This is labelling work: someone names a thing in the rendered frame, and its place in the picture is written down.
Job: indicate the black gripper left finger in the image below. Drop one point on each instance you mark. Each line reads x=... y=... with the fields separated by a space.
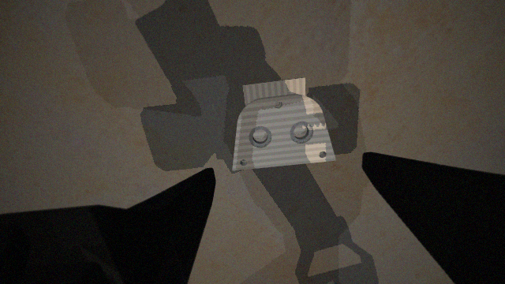
x=152 y=242

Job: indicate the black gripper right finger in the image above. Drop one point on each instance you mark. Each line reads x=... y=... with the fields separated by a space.
x=457 y=214

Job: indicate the grey metal plate with two round holes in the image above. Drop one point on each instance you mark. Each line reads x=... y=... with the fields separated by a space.
x=282 y=147

